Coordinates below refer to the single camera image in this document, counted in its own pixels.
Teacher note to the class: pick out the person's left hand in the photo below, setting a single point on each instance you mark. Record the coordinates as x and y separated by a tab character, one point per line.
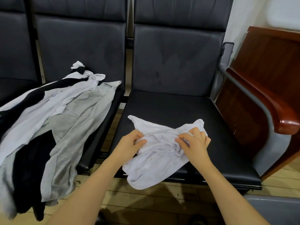
126	148

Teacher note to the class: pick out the person's right hand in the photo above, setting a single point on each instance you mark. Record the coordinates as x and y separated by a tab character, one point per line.
197	147

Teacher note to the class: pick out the white t-shirt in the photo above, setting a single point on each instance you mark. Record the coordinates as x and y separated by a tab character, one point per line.
157	157

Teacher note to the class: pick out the pile of clothes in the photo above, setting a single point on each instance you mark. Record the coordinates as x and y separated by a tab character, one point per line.
51	133

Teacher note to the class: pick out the grey plastic storage bin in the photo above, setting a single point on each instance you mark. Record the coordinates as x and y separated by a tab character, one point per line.
276	211

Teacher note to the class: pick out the person's left forearm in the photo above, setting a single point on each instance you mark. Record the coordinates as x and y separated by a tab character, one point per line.
86	196

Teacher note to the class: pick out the person's right forearm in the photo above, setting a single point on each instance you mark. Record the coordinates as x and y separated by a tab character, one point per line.
232	199

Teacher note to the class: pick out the brown wooden bench armrest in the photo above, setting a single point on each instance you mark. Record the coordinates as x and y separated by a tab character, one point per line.
276	107

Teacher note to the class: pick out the black leather bench seat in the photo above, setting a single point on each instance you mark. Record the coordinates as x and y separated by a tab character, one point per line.
178	58
79	39
14	44

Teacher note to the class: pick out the brown wooden desk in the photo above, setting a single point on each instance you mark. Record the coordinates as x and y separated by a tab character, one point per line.
272	63

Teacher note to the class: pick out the white plastic tray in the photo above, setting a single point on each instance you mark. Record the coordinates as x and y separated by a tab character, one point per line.
285	11

